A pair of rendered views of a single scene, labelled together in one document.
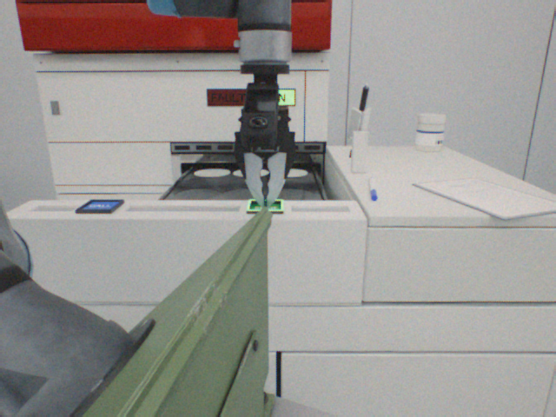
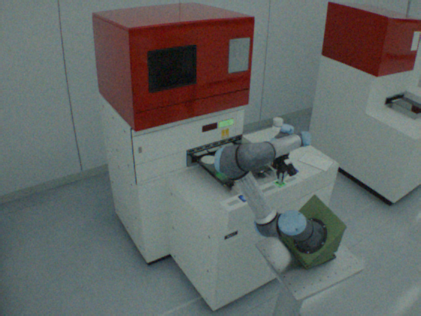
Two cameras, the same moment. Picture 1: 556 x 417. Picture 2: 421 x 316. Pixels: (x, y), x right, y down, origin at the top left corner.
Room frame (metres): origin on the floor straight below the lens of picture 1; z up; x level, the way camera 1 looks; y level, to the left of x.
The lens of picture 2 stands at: (-0.53, 1.28, 2.15)
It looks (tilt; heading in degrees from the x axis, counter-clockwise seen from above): 32 degrees down; 326
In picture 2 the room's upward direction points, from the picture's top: 2 degrees clockwise
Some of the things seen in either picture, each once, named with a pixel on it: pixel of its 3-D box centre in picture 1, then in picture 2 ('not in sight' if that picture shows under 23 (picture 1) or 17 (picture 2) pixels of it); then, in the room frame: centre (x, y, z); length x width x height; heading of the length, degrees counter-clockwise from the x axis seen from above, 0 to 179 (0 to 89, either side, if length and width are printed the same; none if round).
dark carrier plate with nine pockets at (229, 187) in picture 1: (248, 182); (231, 162); (1.02, 0.08, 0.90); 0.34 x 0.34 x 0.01; 0
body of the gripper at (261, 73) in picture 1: (265, 107); (281, 159); (0.63, 0.02, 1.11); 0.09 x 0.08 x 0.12; 0
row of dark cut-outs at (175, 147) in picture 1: (247, 147); (215, 144); (1.19, 0.09, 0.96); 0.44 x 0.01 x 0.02; 90
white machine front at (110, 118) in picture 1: (185, 126); (192, 141); (1.20, 0.27, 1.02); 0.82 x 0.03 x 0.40; 90
